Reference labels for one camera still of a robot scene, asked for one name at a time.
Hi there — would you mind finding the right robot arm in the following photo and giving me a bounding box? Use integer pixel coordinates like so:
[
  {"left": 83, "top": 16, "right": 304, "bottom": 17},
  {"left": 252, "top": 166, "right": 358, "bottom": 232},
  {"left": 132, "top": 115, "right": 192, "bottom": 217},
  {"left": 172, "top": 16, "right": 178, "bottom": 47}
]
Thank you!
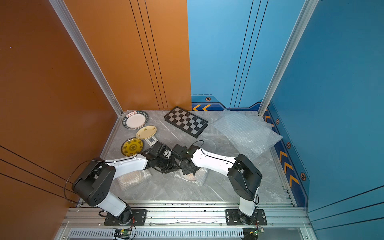
[{"left": 171, "top": 145, "right": 263, "bottom": 225}]

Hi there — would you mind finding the yellow black patterned plate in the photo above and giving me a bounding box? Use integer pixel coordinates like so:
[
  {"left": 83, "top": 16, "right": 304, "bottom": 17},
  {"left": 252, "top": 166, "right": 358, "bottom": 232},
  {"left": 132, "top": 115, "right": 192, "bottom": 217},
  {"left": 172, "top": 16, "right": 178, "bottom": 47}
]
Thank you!
[{"left": 121, "top": 138, "right": 144, "bottom": 157}]

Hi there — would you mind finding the black white checkerboard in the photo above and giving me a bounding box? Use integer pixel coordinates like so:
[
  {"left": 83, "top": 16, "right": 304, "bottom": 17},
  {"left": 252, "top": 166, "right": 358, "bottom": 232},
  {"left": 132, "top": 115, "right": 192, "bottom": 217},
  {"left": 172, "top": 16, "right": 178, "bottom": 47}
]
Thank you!
[{"left": 164, "top": 107, "right": 208, "bottom": 139}]

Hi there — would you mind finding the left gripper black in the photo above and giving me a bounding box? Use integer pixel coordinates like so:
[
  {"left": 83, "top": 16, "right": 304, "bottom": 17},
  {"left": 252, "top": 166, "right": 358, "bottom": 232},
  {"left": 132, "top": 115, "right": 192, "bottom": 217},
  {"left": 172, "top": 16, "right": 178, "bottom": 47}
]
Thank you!
[{"left": 156, "top": 155, "right": 180, "bottom": 173}]

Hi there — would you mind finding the left circuit board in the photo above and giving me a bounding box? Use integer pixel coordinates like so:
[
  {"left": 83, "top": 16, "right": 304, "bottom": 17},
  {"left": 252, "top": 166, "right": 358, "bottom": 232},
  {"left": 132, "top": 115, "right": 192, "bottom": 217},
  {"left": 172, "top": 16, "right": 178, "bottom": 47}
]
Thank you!
[{"left": 113, "top": 229, "right": 133, "bottom": 240}]

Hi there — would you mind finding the left bubble wrapped plate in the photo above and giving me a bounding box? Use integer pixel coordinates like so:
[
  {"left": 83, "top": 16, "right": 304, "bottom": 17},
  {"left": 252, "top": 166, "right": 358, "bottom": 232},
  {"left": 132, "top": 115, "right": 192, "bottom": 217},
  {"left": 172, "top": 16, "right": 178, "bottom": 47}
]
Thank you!
[{"left": 117, "top": 170, "right": 152, "bottom": 191}]

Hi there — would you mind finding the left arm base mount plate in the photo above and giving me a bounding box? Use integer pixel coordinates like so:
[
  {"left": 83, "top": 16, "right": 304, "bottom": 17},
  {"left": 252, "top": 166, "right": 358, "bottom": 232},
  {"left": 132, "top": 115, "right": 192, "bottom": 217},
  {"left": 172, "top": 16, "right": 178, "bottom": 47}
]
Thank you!
[{"left": 104, "top": 209, "right": 148, "bottom": 227}]

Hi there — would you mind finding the cream yellow dinner plate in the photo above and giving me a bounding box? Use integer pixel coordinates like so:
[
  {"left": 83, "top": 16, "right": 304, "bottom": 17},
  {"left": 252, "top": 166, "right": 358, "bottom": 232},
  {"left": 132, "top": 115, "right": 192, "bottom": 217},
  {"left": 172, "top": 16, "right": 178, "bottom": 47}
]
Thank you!
[{"left": 136, "top": 126, "right": 157, "bottom": 140}]

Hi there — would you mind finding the circuit board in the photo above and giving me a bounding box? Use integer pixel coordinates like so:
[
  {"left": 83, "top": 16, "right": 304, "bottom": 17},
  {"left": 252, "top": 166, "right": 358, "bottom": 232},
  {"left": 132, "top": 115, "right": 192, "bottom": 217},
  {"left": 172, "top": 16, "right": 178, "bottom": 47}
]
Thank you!
[
  {"left": 242, "top": 228, "right": 265, "bottom": 240},
  {"left": 113, "top": 229, "right": 133, "bottom": 240}
]

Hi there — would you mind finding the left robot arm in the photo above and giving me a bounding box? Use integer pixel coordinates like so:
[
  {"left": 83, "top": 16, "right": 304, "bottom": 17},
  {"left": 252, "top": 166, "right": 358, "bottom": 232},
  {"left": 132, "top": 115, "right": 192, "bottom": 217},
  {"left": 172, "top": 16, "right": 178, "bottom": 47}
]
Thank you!
[{"left": 72, "top": 142, "right": 187, "bottom": 225}]

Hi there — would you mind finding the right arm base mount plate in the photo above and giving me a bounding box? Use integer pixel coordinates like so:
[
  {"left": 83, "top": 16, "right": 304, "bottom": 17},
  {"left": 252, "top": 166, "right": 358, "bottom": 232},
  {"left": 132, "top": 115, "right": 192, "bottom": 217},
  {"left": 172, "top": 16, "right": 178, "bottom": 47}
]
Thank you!
[{"left": 225, "top": 209, "right": 268, "bottom": 226}]

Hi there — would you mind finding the right circuit board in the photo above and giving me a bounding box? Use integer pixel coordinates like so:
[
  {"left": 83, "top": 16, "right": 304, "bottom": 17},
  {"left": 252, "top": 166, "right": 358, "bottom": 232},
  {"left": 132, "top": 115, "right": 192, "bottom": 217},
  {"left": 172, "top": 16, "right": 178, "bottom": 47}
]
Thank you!
[{"left": 242, "top": 228, "right": 265, "bottom": 240}]

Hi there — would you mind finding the small square marker tile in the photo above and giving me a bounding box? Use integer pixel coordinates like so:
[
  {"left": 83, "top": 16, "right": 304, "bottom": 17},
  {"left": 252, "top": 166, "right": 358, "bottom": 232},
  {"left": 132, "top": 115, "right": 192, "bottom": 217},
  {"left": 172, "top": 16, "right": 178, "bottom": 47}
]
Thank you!
[{"left": 145, "top": 136, "right": 158, "bottom": 147}]

